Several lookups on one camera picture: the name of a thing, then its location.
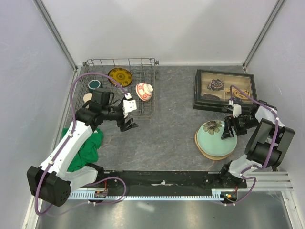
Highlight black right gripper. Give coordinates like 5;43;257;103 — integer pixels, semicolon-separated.
221;114;259;139

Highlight green flower plate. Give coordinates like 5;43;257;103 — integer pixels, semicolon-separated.
195;120;237;160

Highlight cream bird plate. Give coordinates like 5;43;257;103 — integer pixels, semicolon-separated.
194;128;237;161

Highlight yellow patterned plate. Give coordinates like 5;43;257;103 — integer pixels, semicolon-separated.
108;67;133;87

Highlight beige cup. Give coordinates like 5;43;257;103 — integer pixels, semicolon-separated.
83;93;92;103

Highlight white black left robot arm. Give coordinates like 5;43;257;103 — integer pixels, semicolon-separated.
27;88;137;207

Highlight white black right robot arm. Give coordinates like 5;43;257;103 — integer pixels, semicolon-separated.
124;101;295;188

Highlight white orange patterned bowl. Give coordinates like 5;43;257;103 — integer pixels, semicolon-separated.
135;83;153;102

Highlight black glass-lid display box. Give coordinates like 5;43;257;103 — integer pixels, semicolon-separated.
193;69;257;114

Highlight green cloth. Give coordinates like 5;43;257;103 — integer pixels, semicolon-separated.
67;128;104;172

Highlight dark teal mug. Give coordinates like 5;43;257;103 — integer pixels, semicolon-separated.
88;80;103;93

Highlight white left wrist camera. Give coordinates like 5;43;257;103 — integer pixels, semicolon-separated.
122;93;137;118

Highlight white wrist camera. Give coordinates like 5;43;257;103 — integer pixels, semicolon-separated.
227;99;242;118
122;93;137;118

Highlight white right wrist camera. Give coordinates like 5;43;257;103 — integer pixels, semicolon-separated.
227;99;242;118

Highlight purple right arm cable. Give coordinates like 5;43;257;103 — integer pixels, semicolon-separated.
228;85;280;207

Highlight grey wire dish rack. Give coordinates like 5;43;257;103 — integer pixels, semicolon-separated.
73;57;159;120

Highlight slotted cable duct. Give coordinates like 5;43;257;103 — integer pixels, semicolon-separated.
68;189;224;201

